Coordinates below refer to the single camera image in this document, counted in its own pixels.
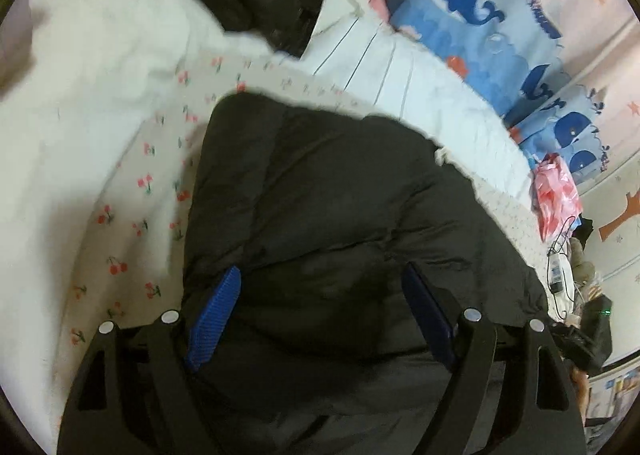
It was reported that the black cable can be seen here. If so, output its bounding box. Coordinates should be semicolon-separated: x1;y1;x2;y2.
547;216;580;298

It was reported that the white padded cloth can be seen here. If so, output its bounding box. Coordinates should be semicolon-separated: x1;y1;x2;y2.
0;0;273;438

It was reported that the cherry print bed sheet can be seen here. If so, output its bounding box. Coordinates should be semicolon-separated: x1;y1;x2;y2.
54;54;551;436

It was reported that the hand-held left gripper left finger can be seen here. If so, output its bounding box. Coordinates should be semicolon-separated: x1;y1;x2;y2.
56;266;242;455

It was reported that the whale print curtain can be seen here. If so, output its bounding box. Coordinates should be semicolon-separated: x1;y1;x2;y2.
350;0;615;186

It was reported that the pink white garment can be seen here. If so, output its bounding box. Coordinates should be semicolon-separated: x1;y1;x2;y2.
530;153;584;243

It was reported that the brown tree wall sticker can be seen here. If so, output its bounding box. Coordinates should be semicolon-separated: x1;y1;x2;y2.
598;190;640;243

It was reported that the white striped quilt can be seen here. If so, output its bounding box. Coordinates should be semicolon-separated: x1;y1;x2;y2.
300;0;534;212

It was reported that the dark puffer jacket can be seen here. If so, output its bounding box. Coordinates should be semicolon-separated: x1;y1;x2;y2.
182;90;551;455

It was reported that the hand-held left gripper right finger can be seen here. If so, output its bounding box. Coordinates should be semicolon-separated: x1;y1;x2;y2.
401;262;587;455

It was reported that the pile of assorted clutter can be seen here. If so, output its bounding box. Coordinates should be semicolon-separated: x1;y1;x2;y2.
565;215;608;321

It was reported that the white charger device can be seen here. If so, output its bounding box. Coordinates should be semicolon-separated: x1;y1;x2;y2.
547;255;569;294

